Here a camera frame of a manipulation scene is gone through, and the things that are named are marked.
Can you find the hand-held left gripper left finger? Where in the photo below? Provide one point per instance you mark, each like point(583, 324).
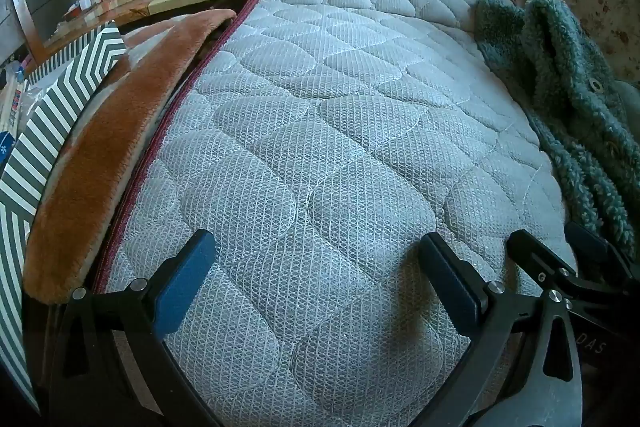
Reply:
point(187, 277)

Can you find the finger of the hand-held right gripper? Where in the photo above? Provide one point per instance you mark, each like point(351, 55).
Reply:
point(595, 247)
point(535, 257)

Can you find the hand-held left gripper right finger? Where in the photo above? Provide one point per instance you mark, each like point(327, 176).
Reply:
point(452, 287)

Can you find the green white striped box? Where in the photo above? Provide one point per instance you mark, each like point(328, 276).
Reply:
point(75, 72)

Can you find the brown white plush blanket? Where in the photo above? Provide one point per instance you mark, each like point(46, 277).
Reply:
point(100, 157)

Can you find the green fleece jacket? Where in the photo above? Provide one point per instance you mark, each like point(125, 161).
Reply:
point(565, 82)

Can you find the grey quilted mattress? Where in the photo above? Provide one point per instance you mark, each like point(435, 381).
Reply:
point(325, 132)

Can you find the white printed package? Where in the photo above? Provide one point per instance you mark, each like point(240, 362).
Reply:
point(12, 107)

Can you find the small white red box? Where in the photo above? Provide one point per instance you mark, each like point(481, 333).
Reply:
point(84, 1)

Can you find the curved wooden frame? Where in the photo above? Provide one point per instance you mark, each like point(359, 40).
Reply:
point(22, 7)

